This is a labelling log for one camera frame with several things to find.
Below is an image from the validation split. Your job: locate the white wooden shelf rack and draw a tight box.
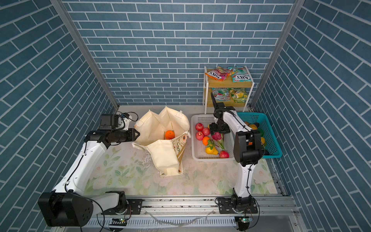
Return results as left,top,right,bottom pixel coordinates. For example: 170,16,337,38
203,66,256,114

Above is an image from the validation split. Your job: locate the red apple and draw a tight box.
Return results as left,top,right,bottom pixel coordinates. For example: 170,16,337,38
195,131,204,141
219,150,230,159
195,123,204,131

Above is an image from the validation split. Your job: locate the yellow mango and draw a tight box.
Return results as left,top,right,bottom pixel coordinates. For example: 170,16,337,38
248,124,258,130

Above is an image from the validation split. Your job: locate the cream canvas grocery bag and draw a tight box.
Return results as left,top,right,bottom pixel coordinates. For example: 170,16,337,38
132,107,191,177

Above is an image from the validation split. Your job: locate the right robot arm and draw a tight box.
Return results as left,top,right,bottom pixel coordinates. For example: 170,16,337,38
210,101,264,214

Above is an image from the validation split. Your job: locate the red apple back left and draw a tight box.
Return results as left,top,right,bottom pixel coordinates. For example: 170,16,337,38
195,123,204,131

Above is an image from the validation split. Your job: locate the white plastic basket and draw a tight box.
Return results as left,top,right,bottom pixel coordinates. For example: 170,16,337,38
190,114,234,162

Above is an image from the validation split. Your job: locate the yellow green candy bag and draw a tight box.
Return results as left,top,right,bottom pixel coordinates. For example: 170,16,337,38
229,88,248,103

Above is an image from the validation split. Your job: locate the teal plastic basket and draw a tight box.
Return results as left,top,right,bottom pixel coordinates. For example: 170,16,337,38
237,112,283,159

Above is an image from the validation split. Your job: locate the green snack bag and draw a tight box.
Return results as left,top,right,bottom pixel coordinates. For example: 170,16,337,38
228,66,252,83

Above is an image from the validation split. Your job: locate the orange pink snack bag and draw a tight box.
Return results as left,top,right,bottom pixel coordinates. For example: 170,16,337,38
205,66,233,81

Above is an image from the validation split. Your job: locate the large orange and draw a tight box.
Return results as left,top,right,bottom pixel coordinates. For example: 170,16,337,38
164,130,175,140

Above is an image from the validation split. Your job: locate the red apple front left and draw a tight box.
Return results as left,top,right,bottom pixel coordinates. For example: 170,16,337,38
195,131,204,141

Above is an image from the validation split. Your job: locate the small orange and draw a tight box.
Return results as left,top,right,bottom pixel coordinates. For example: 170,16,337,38
202,136,210,146

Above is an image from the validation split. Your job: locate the red apple front right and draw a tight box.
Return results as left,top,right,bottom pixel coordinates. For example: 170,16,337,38
219,150,230,159

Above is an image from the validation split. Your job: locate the pink green candy bag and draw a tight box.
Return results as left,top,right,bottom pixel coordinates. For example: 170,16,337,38
212,88,231,102

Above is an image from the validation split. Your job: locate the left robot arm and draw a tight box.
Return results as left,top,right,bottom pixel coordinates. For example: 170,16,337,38
38,128,140,227

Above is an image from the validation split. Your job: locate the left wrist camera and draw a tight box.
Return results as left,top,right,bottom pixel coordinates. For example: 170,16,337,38
99,114,126,131

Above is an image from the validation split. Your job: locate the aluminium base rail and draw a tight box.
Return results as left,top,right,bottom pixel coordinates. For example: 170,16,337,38
53,195,306,232

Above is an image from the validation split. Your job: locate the pink dragon fruit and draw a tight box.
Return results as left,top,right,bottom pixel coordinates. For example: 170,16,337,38
212,132,225,150

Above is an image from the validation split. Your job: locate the yellow pear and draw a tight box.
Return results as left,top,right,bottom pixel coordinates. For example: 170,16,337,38
205,147,218,155

